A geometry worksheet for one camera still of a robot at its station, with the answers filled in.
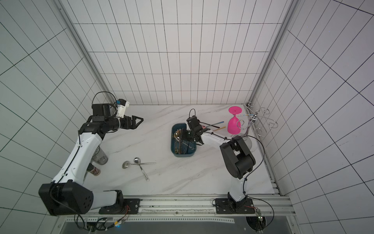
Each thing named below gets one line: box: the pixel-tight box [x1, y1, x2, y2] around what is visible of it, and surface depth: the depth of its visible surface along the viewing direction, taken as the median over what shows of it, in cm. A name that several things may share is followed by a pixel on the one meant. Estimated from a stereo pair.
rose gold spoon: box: [176, 137, 181, 155], surface depth 96 cm
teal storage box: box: [170, 122, 197, 158], surface depth 96 cm
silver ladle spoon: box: [121, 160, 157, 169], surface depth 89 cm
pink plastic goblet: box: [227, 105, 243, 136], surface depth 89 cm
